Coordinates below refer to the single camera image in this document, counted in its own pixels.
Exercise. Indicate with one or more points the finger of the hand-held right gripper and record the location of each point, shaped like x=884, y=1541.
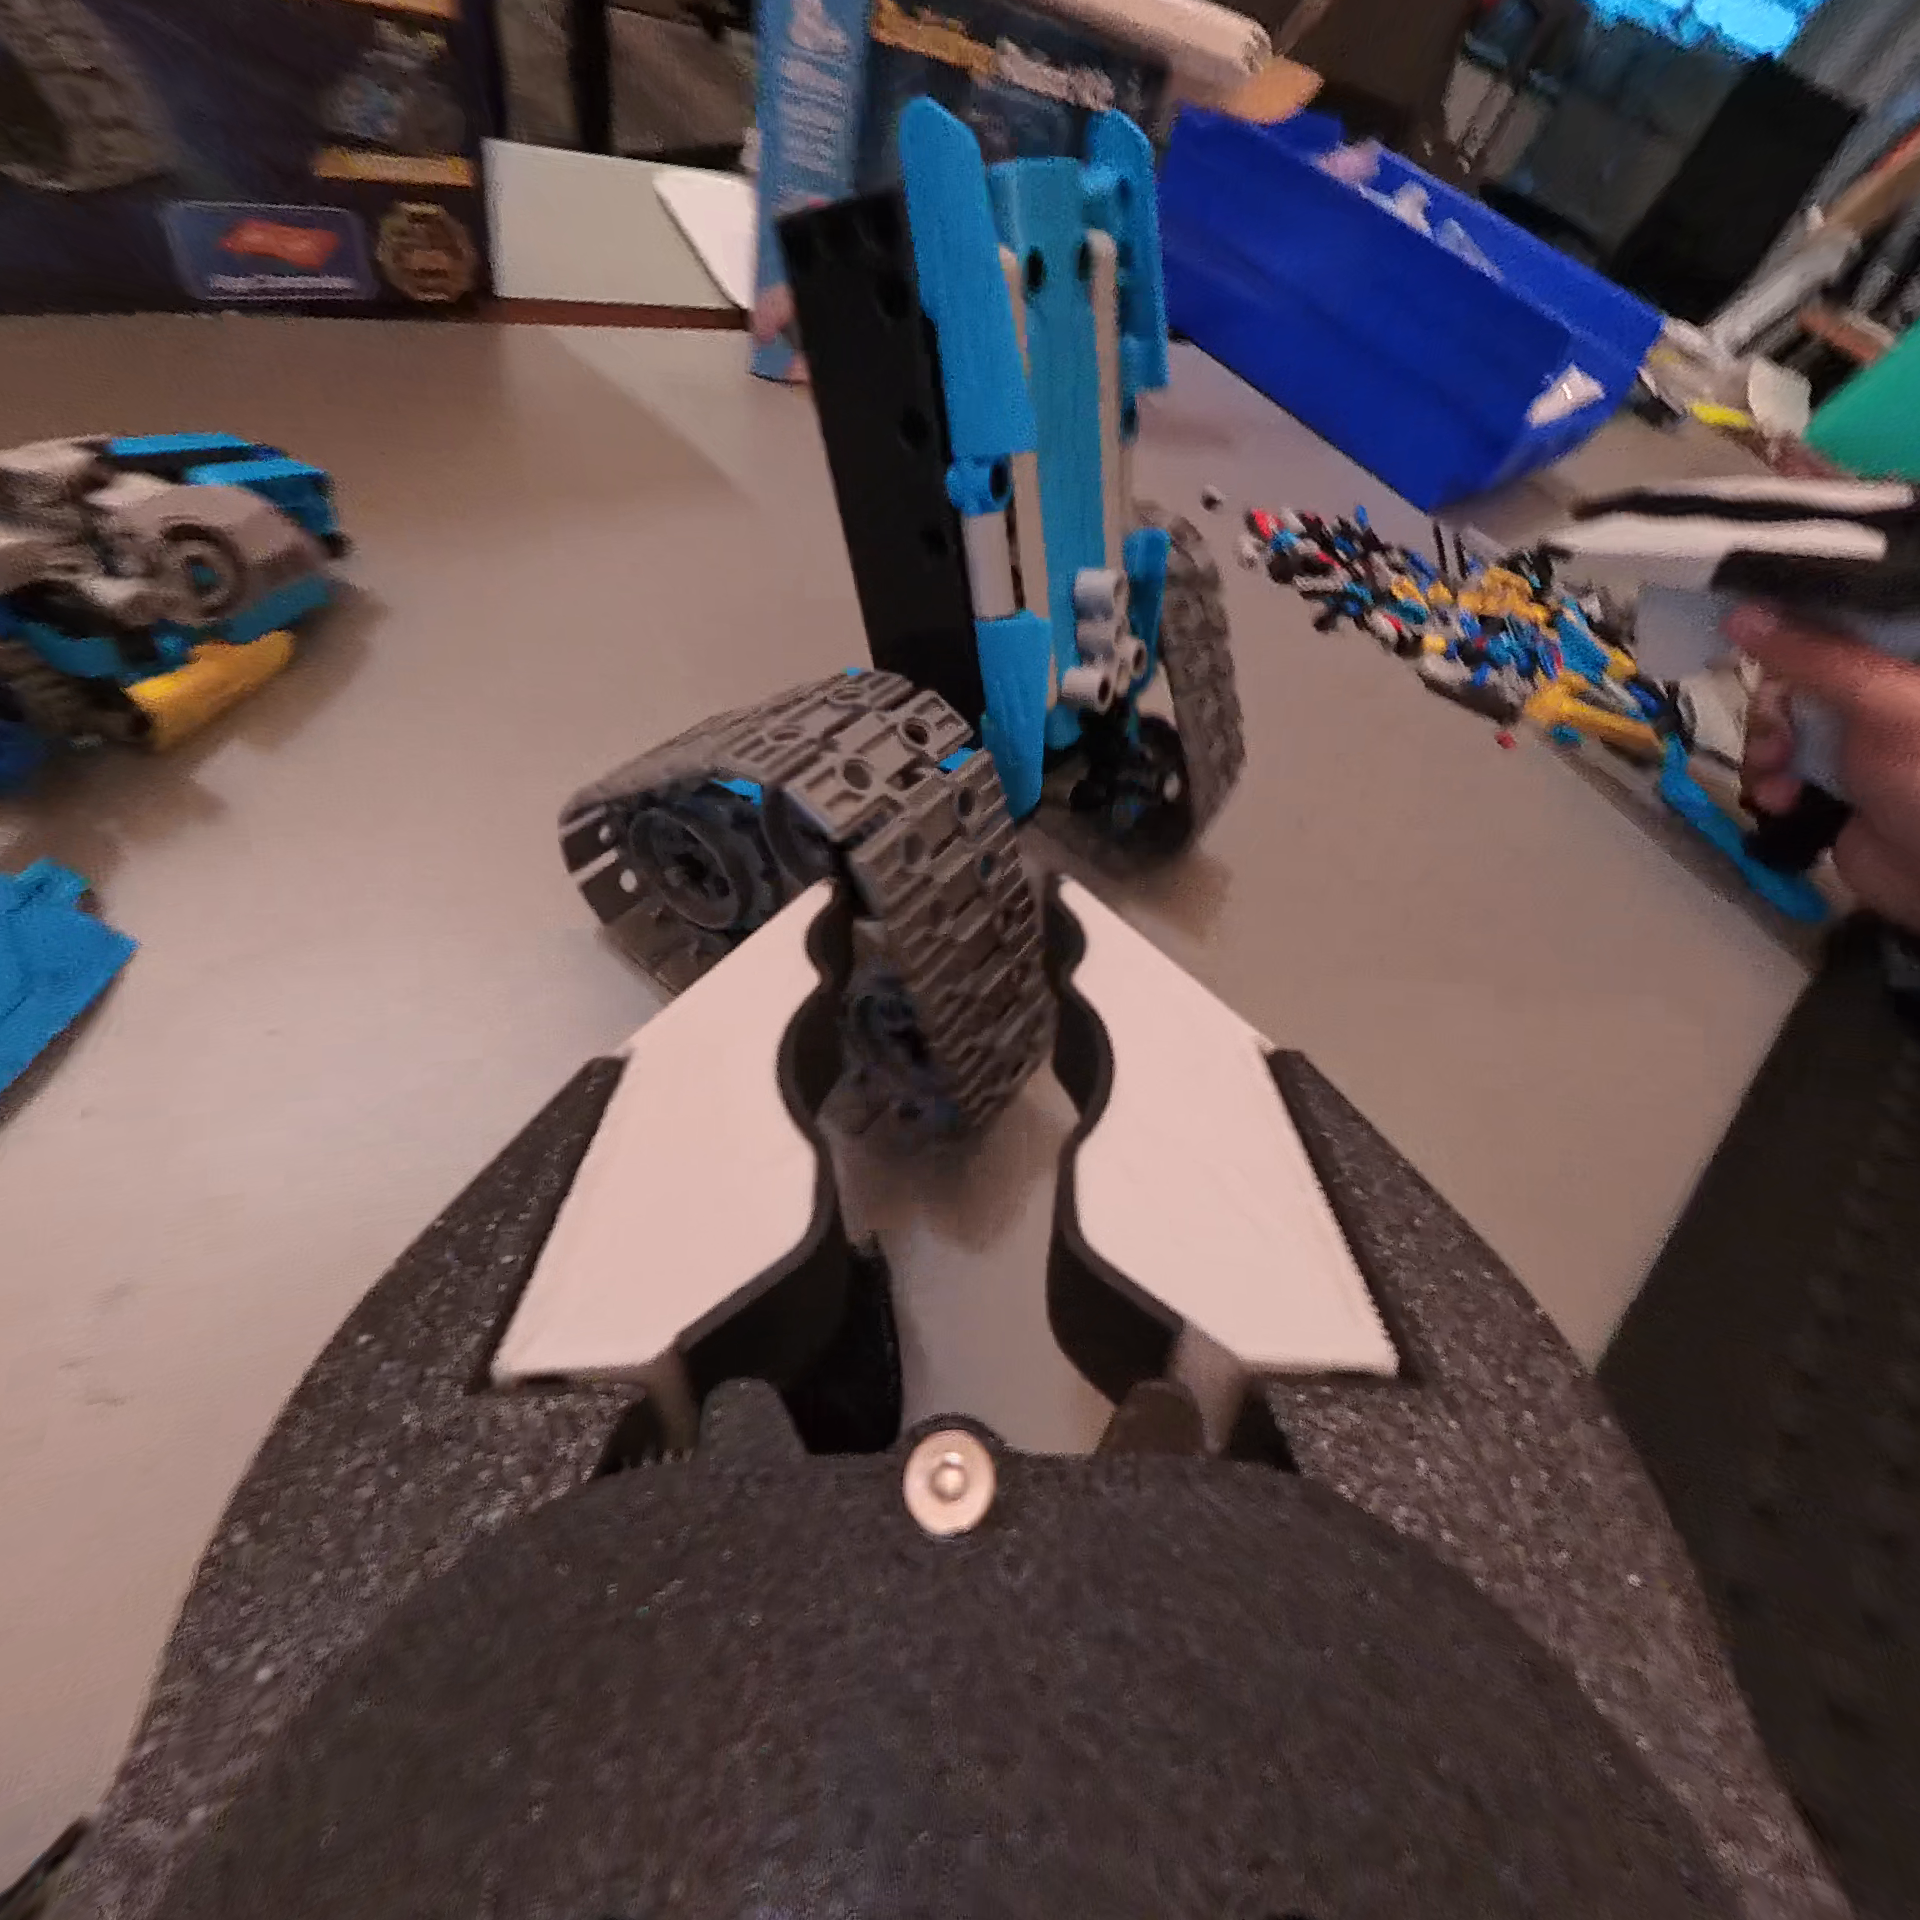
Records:
x=1681, y=542
x=1770, y=499

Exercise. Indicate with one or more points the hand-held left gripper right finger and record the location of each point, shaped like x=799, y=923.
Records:
x=1214, y=1200

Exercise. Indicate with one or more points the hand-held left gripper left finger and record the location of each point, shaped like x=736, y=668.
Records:
x=662, y=1200

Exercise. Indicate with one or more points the pile of small brick parts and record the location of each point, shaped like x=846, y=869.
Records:
x=1499, y=628

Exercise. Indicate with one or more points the blue grey tracked toy robot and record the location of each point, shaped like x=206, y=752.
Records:
x=1036, y=374

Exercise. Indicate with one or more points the light grey desk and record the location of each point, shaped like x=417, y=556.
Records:
x=375, y=1049

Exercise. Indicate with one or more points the person's right hand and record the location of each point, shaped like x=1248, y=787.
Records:
x=1881, y=750

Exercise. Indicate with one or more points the white and yellow papers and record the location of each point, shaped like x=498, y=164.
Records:
x=1723, y=388

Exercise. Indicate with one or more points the teal board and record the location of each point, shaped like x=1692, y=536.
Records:
x=1875, y=411

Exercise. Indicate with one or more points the blue long curved panel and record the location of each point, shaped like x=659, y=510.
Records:
x=1710, y=809

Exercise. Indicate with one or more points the blue plastic bin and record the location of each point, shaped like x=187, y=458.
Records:
x=1348, y=329

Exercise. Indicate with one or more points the clear bags of parts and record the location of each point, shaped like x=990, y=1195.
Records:
x=1410, y=195

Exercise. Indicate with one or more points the black dimpled mat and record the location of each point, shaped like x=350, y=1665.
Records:
x=1770, y=1425

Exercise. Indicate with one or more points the brown cardboard sheet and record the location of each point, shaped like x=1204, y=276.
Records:
x=1276, y=91

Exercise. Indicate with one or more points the blue curved brick panel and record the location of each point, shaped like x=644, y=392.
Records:
x=54, y=960

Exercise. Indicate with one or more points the white bar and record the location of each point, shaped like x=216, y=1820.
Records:
x=1185, y=30

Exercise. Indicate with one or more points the robot head brick assembly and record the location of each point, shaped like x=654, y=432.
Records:
x=148, y=570

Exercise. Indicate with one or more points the small robot kit box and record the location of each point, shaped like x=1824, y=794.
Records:
x=810, y=148

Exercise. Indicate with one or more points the white paper sheet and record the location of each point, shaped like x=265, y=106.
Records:
x=713, y=225

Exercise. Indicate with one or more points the large robot kit box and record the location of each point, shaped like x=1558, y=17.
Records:
x=225, y=148

